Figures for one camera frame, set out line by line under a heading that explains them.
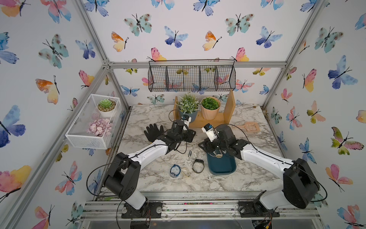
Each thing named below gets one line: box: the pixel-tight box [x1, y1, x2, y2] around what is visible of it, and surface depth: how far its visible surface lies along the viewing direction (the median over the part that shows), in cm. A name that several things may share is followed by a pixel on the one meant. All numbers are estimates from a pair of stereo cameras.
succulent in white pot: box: [97, 98, 117, 118], surface depth 73 cm
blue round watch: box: [169, 164, 182, 178], surface depth 86 cm
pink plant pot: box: [200, 96, 221, 121], surface depth 99 cm
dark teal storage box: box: [206, 153, 237, 176], surface depth 91 cm
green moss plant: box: [201, 96, 220, 111], surface depth 99 cm
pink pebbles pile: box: [86, 118, 114, 137], surface depth 64 cm
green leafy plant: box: [175, 92, 200, 115], surface depth 92 cm
